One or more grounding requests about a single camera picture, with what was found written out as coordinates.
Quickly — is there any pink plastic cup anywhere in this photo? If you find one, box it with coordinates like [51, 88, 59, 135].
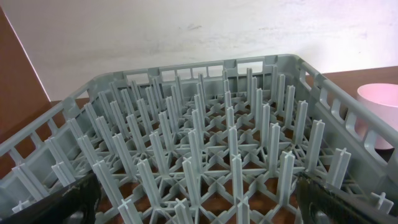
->
[355, 83, 397, 150]

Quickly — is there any grey plastic dishwasher rack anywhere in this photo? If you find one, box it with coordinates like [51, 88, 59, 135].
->
[1, 54, 397, 223]

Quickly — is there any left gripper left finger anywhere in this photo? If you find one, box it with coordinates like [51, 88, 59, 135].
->
[1, 173, 101, 224]

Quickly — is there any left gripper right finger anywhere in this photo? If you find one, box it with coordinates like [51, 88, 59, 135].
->
[296, 172, 397, 224]

